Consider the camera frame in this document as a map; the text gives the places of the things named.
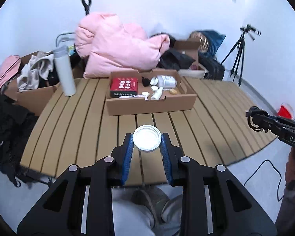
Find white thermos bottle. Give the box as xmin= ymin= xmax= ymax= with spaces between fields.
xmin=53 ymin=46 xmax=76 ymax=97

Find white round jar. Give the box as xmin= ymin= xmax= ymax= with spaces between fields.
xmin=133 ymin=125 xmax=161 ymax=152

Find black camera tripod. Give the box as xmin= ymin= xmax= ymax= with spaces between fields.
xmin=221 ymin=24 xmax=262 ymax=87

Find red bucket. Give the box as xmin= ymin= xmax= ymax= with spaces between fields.
xmin=277 ymin=103 xmax=294 ymax=119

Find black floor cable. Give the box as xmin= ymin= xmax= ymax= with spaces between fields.
xmin=243 ymin=159 xmax=286 ymax=202

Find black jacket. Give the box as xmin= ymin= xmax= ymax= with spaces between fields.
xmin=157 ymin=49 xmax=195 ymax=71

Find cardboard box behind table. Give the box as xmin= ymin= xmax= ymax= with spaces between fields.
xmin=173 ymin=40 xmax=205 ymax=71

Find woven rattan basket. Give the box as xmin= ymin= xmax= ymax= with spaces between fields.
xmin=189 ymin=31 xmax=209 ymax=53

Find blue cloth bag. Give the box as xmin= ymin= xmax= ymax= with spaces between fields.
xmin=200 ymin=30 xmax=226 ymax=58

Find white squeeze bottle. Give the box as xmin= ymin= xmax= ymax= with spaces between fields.
xmin=151 ymin=87 xmax=163 ymax=100

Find large cardboard box left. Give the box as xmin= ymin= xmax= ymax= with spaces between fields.
xmin=3 ymin=52 xmax=83 ymax=116

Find small wooden block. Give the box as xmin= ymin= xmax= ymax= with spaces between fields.
xmin=169 ymin=88 xmax=178 ymax=95

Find grey shoe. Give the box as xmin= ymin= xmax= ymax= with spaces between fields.
xmin=131 ymin=187 xmax=169 ymax=225

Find pink duvet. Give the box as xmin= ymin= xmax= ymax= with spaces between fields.
xmin=74 ymin=12 xmax=170 ymax=79

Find pink white flat packet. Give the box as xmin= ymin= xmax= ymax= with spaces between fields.
xmin=119 ymin=95 xmax=145 ymax=99

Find black clothes pile left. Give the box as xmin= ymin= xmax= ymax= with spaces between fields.
xmin=0 ymin=95 xmax=38 ymax=188

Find beige crumpled clothes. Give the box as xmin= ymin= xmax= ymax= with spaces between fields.
xmin=17 ymin=51 xmax=54 ymax=92

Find large white pill jar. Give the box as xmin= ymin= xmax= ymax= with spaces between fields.
xmin=150 ymin=75 xmax=177 ymax=89

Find red box white characters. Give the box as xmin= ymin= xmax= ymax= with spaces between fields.
xmin=110 ymin=77 xmax=138 ymax=98

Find white round lid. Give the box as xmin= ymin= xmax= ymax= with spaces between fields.
xmin=151 ymin=86 xmax=158 ymax=92

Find metal folding chair frame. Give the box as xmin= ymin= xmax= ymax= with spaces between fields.
xmin=55 ymin=32 xmax=76 ymax=47

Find small black object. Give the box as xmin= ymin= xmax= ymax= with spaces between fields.
xmin=142 ymin=77 xmax=150 ymax=87

